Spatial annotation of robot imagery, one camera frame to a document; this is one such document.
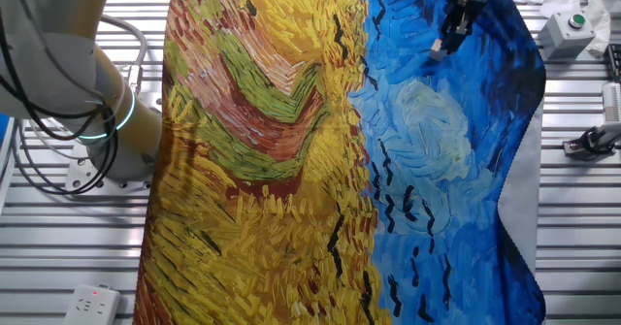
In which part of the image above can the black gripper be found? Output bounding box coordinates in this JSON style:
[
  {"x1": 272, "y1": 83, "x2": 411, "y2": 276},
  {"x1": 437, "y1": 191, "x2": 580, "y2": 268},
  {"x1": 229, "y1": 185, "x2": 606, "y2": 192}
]
[{"x1": 439, "y1": 0, "x2": 487, "y2": 56}]

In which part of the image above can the small wooden block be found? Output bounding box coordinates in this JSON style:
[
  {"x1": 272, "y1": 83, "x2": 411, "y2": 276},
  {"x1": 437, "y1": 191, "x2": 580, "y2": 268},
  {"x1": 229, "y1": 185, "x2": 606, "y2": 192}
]
[{"x1": 428, "y1": 39, "x2": 447, "y2": 63}]

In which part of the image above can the grey box with green button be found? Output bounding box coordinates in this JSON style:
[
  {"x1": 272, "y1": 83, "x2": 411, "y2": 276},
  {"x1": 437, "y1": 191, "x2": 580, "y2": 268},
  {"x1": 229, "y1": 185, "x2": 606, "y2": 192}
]
[{"x1": 537, "y1": 9, "x2": 597, "y2": 62}]

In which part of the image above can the black keyboard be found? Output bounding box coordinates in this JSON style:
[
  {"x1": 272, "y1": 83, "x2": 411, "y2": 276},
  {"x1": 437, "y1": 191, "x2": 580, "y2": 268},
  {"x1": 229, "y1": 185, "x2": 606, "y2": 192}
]
[{"x1": 604, "y1": 43, "x2": 621, "y2": 83}]

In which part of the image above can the painted wheatfield print cloth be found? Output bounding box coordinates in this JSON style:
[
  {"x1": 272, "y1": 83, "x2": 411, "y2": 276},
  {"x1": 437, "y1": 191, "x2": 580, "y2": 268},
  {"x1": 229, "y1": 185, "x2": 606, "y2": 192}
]
[{"x1": 133, "y1": 0, "x2": 547, "y2": 325}]

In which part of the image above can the white power strip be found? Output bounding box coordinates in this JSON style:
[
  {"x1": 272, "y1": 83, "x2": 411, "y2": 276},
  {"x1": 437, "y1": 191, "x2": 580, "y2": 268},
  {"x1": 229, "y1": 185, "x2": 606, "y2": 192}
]
[{"x1": 62, "y1": 283, "x2": 122, "y2": 325}]

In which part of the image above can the silver ribbed camera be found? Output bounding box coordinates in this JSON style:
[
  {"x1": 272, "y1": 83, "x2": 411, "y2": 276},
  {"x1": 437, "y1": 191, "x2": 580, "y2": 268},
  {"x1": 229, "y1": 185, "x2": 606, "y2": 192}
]
[{"x1": 601, "y1": 81, "x2": 621, "y2": 123}]

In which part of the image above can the thick grey cable with connector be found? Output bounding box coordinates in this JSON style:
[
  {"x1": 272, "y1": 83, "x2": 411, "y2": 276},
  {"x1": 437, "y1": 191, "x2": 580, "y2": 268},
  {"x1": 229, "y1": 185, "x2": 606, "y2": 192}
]
[{"x1": 96, "y1": 14, "x2": 149, "y2": 97}]

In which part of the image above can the black base cable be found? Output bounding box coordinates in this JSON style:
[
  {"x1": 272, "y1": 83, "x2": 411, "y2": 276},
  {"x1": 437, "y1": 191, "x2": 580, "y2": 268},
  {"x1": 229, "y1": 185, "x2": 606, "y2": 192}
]
[
  {"x1": 12, "y1": 106, "x2": 121, "y2": 196},
  {"x1": 14, "y1": 111, "x2": 115, "y2": 190}
]

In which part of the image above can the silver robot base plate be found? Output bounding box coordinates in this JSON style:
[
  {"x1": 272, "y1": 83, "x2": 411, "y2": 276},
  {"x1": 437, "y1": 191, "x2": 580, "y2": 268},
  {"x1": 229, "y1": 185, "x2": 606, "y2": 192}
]
[{"x1": 64, "y1": 143, "x2": 154, "y2": 196}]

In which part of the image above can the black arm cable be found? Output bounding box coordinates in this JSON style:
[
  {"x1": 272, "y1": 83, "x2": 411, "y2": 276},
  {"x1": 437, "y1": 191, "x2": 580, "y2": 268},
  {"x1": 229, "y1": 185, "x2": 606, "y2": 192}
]
[{"x1": 0, "y1": 0, "x2": 111, "y2": 142}]

